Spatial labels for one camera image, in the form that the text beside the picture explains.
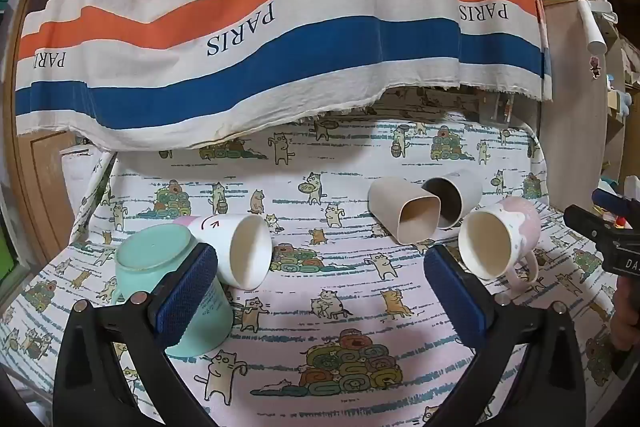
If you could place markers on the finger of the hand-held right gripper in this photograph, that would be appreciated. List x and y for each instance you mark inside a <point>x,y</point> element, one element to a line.
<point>585,222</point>
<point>611,199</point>

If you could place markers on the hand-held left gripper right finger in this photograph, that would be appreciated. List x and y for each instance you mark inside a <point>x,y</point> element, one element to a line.
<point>456,302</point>

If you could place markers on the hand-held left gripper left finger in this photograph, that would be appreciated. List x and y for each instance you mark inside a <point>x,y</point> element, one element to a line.
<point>182,294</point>

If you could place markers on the mint green cup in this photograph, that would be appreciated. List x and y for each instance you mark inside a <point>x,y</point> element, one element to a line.
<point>145,252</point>

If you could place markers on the white cup with pink print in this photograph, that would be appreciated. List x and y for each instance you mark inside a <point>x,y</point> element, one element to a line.
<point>245,252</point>

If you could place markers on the grey round cup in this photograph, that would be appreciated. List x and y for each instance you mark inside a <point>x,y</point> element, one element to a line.
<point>457,197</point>

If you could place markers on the beige square cup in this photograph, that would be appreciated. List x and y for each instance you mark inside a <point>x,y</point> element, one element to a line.
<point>400,209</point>

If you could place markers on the person's right hand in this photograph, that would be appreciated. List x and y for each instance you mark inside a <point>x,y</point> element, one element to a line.
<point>629,307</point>

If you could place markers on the pink speckled mug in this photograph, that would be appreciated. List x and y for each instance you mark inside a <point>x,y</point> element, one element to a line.
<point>495,242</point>

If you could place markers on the wooden shelf unit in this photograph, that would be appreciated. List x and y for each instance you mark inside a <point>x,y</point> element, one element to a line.
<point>575,132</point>

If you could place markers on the cat printed tablecloth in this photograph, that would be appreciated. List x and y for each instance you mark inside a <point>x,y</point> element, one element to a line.
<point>350,287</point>

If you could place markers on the small figure sticker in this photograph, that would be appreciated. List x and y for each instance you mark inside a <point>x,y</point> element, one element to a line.
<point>595,68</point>

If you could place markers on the wooden cabinet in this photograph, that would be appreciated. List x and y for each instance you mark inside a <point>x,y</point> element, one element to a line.
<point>47,187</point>

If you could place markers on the striped cloth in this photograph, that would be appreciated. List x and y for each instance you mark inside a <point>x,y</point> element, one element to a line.
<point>280,17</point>

